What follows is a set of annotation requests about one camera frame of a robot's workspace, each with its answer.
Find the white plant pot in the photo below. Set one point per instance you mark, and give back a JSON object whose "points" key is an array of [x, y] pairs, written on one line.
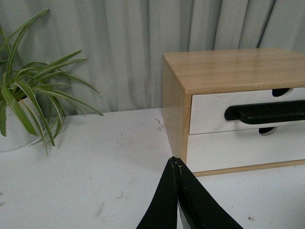
{"points": [[16, 134]]}

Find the grey curtain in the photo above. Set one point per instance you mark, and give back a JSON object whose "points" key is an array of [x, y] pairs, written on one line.
{"points": [[123, 41]]}

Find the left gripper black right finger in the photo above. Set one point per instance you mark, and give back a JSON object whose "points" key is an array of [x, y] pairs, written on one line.
{"points": [[198, 209]]}

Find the wooden drawer cabinet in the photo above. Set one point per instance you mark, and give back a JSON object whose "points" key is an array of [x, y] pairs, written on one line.
{"points": [[214, 72]]}

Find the white drawer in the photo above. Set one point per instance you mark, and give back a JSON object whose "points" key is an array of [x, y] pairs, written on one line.
{"points": [[207, 152], [207, 110]]}

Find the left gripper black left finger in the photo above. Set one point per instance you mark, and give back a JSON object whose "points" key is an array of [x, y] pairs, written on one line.
{"points": [[162, 211]]}

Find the green spider plant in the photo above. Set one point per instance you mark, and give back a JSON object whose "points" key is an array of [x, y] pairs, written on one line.
{"points": [[38, 81]]}

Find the black drawer handle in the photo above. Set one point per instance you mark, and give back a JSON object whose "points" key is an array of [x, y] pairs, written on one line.
{"points": [[265, 113]]}

